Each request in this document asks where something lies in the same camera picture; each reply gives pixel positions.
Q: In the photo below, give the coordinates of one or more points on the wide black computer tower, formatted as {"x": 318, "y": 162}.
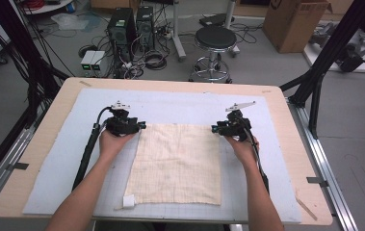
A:
{"x": 120, "y": 29}

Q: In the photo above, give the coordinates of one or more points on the white foam mat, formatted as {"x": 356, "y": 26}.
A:
{"x": 177, "y": 102}

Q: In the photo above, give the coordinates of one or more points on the grey device on board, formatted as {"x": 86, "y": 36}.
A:
{"x": 321, "y": 33}

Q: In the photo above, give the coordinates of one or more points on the black round stool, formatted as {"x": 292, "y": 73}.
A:
{"x": 215, "y": 38}

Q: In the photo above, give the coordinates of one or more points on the person's left hand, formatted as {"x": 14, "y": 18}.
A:
{"x": 112, "y": 144}

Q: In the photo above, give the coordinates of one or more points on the white desk leg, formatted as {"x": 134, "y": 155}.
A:
{"x": 230, "y": 12}
{"x": 178, "y": 32}

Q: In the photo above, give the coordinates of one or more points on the aluminium rail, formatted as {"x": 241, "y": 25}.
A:
{"x": 324, "y": 166}
{"x": 6, "y": 163}

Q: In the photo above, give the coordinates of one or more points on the white power supply unit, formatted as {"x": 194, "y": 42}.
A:
{"x": 87, "y": 59}
{"x": 98, "y": 59}

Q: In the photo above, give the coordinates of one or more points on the cream cloth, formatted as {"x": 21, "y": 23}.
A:
{"x": 177, "y": 163}

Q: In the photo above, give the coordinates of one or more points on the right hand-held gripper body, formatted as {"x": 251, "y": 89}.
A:
{"x": 236, "y": 126}

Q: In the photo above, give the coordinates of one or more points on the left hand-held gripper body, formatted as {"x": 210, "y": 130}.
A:
{"x": 122, "y": 125}

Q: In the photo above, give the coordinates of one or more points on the person's right hand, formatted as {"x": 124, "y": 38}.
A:
{"x": 246, "y": 150}

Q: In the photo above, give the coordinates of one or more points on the black metal frame strut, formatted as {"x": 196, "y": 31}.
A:
{"x": 26, "y": 54}
{"x": 327, "y": 54}

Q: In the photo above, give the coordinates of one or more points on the cardboard box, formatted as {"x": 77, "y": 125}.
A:
{"x": 292, "y": 25}

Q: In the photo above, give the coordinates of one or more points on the narrow black computer tower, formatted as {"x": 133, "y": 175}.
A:
{"x": 144, "y": 25}

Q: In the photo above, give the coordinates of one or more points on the clear plastic bag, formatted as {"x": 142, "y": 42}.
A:
{"x": 69, "y": 21}

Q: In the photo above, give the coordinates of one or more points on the thin wooden stick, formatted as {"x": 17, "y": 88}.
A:
{"x": 306, "y": 208}

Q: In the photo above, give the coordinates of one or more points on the black device on board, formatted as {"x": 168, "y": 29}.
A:
{"x": 351, "y": 59}

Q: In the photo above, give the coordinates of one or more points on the white round table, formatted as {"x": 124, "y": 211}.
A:
{"x": 51, "y": 8}

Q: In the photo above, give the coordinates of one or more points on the grey metal bracket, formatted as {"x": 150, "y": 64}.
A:
{"x": 18, "y": 166}
{"x": 316, "y": 181}

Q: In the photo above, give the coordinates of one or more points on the flat black case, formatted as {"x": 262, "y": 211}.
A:
{"x": 213, "y": 20}

